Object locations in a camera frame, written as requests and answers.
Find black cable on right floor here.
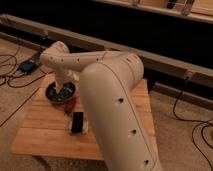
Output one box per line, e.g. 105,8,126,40
172,75,213,163

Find dark ceramic bowl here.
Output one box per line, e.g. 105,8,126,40
45,82,76,104

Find black cables on left floor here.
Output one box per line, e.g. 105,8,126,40
0,44,48,128

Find black power adapter box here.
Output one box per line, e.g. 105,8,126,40
18,60,37,74

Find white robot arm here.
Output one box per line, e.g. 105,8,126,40
40,41,163,171

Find wooden board table top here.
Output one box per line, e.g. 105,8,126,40
10,73,160,165

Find long wooden beam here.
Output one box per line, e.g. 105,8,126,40
0,14,213,88

